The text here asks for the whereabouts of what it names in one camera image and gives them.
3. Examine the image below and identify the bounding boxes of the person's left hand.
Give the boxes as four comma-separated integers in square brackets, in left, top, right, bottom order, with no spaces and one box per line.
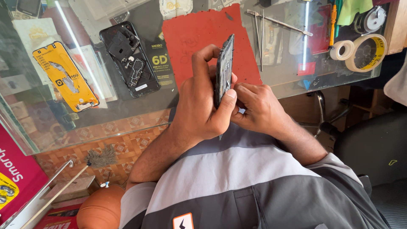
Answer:
[172,45,238,145]

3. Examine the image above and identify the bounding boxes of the person's right hand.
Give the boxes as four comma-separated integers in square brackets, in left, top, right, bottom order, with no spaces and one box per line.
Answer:
[230,83,296,140]

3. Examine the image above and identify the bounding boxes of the black phone frame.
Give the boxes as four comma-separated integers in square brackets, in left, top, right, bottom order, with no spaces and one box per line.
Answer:
[214,34,235,141]

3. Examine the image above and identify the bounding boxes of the metal tweezers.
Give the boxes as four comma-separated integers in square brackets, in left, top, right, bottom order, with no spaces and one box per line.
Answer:
[254,10,265,72]

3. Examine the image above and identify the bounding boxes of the red work mat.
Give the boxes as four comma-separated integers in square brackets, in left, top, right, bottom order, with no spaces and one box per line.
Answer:
[161,3,263,93]

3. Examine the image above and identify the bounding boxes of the metal spudger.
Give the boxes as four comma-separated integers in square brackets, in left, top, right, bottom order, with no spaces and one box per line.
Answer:
[246,9,314,37]

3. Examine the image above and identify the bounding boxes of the black tempered glass packet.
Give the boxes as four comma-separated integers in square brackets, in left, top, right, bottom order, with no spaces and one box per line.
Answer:
[144,39,176,90]

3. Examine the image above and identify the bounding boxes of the person's grey striped shirt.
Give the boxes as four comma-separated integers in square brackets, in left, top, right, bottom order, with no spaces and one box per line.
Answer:
[119,122,391,229]

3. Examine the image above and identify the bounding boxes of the small white tape roll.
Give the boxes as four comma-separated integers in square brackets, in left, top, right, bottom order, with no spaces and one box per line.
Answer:
[329,40,355,61]

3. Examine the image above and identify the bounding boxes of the white printed packet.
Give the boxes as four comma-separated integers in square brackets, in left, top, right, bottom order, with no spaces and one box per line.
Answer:
[159,0,194,21]

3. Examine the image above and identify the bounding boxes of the orange screwdriver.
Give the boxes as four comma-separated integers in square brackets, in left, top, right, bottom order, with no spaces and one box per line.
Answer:
[328,4,337,50]

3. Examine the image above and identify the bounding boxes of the opened black phone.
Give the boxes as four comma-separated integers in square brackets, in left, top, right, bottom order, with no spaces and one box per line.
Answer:
[99,21,161,99]

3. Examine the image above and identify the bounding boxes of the teal plastic tool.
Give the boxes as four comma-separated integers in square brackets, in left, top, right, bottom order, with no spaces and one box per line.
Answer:
[334,0,343,38]

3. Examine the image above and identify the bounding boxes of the green cloth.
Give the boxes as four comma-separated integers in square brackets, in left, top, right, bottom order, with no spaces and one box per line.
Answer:
[336,0,374,27]

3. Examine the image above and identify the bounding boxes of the black office chair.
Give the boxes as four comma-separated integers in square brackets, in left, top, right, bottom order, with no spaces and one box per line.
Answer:
[319,111,407,229]

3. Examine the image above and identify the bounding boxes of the large yellow-core tape roll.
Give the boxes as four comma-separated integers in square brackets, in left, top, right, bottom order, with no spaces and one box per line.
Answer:
[345,34,388,73]

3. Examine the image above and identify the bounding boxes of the glass display counter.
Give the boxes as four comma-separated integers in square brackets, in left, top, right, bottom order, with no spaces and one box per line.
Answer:
[0,0,391,156]

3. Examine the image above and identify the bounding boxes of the white cloth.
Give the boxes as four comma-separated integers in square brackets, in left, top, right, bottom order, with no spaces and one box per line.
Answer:
[383,57,407,107]

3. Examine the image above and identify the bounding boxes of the grey duster with stick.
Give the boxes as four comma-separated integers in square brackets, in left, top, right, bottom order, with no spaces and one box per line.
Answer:
[19,144,118,229]

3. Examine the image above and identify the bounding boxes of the yellow-filmed phone screen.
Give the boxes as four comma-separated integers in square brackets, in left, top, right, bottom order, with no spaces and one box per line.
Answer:
[32,41,100,113]

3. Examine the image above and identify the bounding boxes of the orange clay pot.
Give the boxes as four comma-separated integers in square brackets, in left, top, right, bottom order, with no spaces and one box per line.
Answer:
[76,184,126,229]

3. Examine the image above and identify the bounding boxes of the wooden block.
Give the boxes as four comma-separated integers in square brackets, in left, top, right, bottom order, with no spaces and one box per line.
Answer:
[42,175,96,205]

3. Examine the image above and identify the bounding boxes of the white box with gold print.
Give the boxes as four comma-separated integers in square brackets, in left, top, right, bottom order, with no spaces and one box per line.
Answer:
[12,18,66,86]

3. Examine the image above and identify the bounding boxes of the red box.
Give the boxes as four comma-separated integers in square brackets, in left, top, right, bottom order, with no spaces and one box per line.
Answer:
[34,204,82,229]

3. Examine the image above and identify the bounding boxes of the grey keypad phone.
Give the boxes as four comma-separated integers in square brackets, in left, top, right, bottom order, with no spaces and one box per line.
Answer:
[14,0,42,20]

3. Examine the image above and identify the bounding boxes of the pink cardboard box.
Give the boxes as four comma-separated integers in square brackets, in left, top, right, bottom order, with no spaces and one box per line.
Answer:
[0,123,49,224]

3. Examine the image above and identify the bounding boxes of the grey wire spool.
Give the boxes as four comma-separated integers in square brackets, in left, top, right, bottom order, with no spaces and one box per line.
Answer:
[353,5,387,34]

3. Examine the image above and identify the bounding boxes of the metal rail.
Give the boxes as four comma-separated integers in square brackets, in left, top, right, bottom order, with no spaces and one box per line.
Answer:
[0,160,74,229]

